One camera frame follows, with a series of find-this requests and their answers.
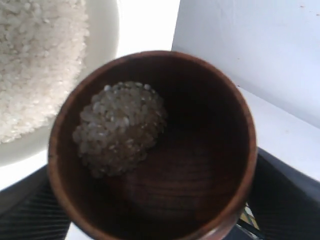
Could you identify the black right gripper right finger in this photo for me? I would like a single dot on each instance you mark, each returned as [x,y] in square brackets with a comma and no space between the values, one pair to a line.
[285,203]

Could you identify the brown wooden cup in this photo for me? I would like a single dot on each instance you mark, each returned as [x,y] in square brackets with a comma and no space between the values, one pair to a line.
[195,181]

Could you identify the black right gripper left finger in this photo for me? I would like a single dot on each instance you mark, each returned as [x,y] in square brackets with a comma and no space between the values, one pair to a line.
[29,210]

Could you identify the small cream ceramic bowl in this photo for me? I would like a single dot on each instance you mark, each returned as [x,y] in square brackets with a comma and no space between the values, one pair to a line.
[46,48]

